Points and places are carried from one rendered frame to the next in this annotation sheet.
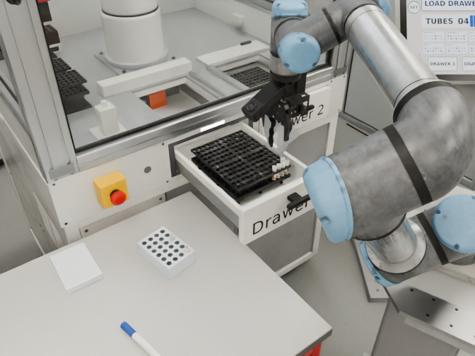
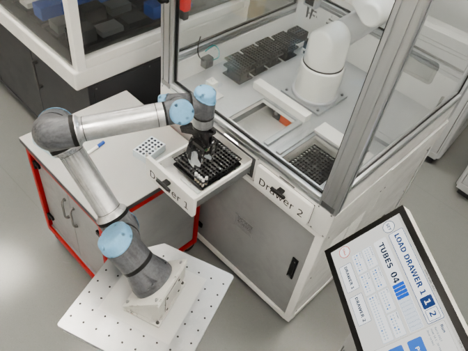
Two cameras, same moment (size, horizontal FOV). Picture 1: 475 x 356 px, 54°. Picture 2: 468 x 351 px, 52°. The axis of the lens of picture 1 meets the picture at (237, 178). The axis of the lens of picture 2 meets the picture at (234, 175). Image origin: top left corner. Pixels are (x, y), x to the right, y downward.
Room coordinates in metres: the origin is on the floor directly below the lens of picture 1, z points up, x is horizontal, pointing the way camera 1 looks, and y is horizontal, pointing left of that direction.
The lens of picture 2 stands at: (0.78, -1.38, 2.29)
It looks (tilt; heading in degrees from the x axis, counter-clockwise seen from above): 47 degrees down; 75
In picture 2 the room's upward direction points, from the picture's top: 9 degrees clockwise
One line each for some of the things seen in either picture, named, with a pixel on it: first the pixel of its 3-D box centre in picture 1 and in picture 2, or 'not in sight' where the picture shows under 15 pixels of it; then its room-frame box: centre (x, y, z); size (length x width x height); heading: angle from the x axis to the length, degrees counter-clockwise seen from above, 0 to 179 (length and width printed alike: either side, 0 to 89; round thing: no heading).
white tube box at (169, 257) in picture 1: (166, 251); (149, 150); (0.80, 0.18, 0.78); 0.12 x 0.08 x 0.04; 46
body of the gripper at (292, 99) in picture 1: (286, 93); (203, 138); (0.99, -0.12, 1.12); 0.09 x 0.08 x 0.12; 126
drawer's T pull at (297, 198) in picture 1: (295, 199); (165, 183); (0.85, -0.14, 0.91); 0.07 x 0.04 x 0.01; 126
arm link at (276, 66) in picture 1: (285, 61); (203, 120); (0.99, -0.11, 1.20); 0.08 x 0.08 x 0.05
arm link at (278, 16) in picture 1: (288, 27); (203, 102); (0.98, -0.11, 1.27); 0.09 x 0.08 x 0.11; 4
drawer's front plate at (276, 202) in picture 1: (288, 203); (170, 185); (0.88, -0.12, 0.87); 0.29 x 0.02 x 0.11; 126
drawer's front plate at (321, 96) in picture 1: (295, 113); (282, 193); (1.32, -0.19, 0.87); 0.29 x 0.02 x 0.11; 126
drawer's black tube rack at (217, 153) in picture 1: (239, 166); (207, 164); (1.04, -0.01, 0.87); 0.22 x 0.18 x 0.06; 36
